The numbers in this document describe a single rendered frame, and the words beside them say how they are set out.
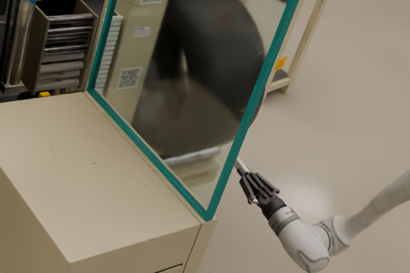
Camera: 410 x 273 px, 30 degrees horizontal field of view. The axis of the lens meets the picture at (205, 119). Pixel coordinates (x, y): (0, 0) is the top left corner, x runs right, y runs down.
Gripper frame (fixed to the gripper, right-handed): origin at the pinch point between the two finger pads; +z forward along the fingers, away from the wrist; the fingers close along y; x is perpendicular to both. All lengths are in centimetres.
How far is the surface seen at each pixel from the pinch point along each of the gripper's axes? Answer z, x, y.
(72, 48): 66, 2, 27
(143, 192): -21, -30, 64
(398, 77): 128, 119, -334
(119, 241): -32, -31, 78
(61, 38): 68, -1, 31
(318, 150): 75, 112, -185
